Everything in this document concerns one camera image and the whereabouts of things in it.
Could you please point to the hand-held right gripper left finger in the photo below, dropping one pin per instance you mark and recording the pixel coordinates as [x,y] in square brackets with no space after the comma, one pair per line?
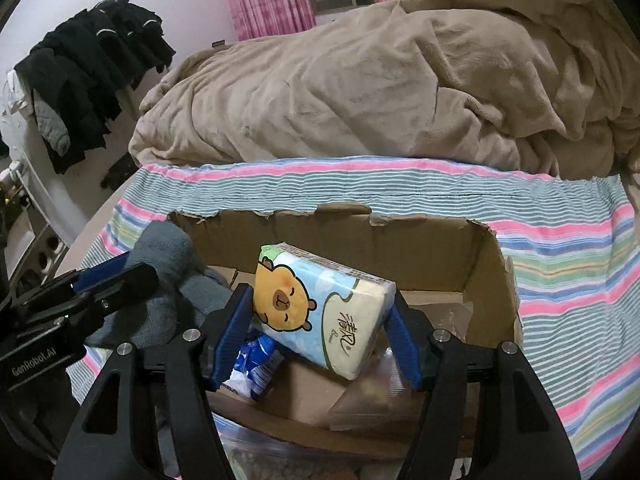
[234,332]

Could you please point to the beige blanket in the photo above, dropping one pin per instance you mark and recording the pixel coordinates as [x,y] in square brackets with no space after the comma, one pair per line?
[375,85]

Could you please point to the grey sock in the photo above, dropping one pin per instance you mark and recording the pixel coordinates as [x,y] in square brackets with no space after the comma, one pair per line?
[170,257]

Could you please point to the clear plastic bag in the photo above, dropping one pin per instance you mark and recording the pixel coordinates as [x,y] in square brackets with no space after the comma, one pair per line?
[280,455]

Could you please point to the blue white snack packet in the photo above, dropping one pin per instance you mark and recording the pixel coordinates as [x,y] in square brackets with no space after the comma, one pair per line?
[255,366]

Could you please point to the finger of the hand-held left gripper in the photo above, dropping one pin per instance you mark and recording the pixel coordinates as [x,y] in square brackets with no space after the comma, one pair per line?
[131,287]
[102,271]

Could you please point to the bear print tissue pack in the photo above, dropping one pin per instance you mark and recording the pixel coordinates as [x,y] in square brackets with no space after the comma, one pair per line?
[325,320]

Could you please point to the striped bedsheet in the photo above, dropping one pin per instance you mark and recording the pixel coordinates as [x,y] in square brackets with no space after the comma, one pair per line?
[575,260]

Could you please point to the grey hanging garment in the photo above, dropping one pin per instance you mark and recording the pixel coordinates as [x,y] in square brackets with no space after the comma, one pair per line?
[52,127]

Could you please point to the black hanging clothes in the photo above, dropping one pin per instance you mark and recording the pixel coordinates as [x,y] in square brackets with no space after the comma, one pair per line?
[90,60]

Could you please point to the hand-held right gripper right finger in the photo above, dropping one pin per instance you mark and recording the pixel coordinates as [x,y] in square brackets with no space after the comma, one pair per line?
[403,346]

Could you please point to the cardboard box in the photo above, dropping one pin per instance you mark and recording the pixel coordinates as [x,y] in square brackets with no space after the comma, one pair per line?
[350,240]

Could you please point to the clear plastic wrapper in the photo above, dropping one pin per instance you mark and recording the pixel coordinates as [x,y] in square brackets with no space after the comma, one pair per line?
[447,316]

